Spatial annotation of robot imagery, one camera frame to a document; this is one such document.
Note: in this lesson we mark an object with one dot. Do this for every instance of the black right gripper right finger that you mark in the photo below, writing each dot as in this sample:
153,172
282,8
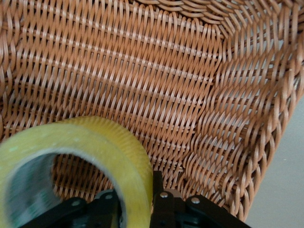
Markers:
180,213

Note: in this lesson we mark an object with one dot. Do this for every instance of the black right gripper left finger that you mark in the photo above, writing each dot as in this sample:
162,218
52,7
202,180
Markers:
90,213

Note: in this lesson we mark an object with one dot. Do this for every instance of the clear yellowish tape roll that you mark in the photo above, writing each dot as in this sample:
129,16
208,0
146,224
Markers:
71,135

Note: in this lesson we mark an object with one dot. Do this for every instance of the deep brown wicker basket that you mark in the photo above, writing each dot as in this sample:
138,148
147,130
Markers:
142,71

